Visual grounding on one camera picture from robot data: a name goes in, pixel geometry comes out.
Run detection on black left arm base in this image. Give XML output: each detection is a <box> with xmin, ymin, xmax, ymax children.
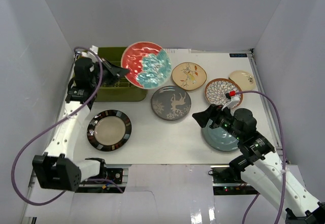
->
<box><xmin>77</xmin><ymin>168</ymin><xmax>125</xmax><ymax>194</ymax></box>

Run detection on light blue ceramic plate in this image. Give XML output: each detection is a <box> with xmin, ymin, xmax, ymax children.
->
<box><xmin>202</xmin><ymin>120</ymin><xmax>238</xmax><ymax>152</ymax></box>

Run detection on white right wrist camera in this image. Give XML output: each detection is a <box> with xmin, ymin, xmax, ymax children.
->
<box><xmin>222</xmin><ymin>90</ymin><xmax>240</xmax><ymax>111</ymax></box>

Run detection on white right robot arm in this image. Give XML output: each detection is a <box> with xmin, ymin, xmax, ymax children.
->
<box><xmin>192</xmin><ymin>104</ymin><xmax>324</xmax><ymax>223</ymax></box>

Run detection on brown rimmed petal pattern bowl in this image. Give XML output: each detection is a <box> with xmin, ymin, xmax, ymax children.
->
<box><xmin>204</xmin><ymin>78</ymin><xmax>242</xmax><ymax>105</ymax></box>

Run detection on small cream flower plate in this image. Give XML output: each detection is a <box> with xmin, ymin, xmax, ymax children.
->
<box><xmin>229</xmin><ymin>70</ymin><xmax>256</xmax><ymax>90</ymax></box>

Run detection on beige bird branch plate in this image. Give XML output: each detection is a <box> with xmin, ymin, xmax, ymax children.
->
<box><xmin>172</xmin><ymin>62</ymin><xmax>207</xmax><ymax>91</ymax></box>

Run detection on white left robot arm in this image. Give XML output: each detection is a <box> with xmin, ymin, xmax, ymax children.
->
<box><xmin>32</xmin><ymin>57</ymin><xmax>129</xmax><ymax>191</ymax></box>

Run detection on blue label sticker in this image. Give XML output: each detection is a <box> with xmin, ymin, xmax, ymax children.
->
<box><xmin>229</xmin><ymin>53</ymin><xmax>247</xmax><ymax>58</ymax></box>

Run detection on grey reindeer snowflake plate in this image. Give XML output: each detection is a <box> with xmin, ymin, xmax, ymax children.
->
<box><xmin>151</xmin><ymin>85</ymin><xmax>191</xmax><ymax>121</ymax></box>

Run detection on white paper sheets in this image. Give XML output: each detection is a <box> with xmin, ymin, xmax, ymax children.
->
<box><xmin>164</xmin><ymin>48</ymin><xmax>191</xmax><ymax>54</ymax></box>

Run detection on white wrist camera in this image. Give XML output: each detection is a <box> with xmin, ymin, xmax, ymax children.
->
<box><xmin>81</xmin><ymin>45</ymin><xmax>99</xmax><ymax>60</ymax></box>
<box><xmin>222</xmin><ymin>90</ymin><xmax>240</xmax><ymax>111</ymax></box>

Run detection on dark rimmed cream plate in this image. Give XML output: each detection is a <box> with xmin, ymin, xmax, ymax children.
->
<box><xmin>87</xmin><ymin>110</ymin><xmax>132</xmax><ymax>152</ymax></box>

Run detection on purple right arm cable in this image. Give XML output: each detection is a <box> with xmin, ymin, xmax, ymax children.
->
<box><xmin>235</xmin><ymin>90</ymin><xmax>287</xmax><ymax>224</ymax></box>

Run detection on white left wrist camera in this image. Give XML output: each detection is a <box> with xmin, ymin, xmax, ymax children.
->
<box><xmin>81</xmin><ymin>45</ymin><xmax>99</xmax><ymax>60</ymax></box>

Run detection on red and teal floral plate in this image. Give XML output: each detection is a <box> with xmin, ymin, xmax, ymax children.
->
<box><xmin>120</xmin><ymin>42</ymin><xmax>172</xmax><ymax>89</ymax></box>

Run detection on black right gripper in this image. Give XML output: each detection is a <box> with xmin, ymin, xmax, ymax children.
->
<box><xmin>191</xmin><ymin>103</ymin><xmax>242</xmax><ymax>141</ymax></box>

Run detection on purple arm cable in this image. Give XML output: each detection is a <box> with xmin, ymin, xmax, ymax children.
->
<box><xmin>12</xmin><ymin>46</ymin><xmax>125</xmax><ymax>206</ymax></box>
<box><xmin>235</xmin><ymin>90</ymin><xmax>287</xmax><ymax>224</ymax></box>

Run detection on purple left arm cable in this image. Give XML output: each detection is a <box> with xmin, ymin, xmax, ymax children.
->
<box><xmin>12</xmin><ymin>46</ymin><xmax>125</xmax><ymax>206</ymax></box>

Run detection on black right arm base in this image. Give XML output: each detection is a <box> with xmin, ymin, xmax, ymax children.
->
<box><xmin>208</xmin><ymin>165</ymin><xmax>257</xmax><ymax>196</ymax></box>

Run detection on olive green plastic bin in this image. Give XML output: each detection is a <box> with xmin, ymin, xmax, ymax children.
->
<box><xmin>91</xmin><ymin>47</ymin><xmax>147</xmax><ymax>102</ymax></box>

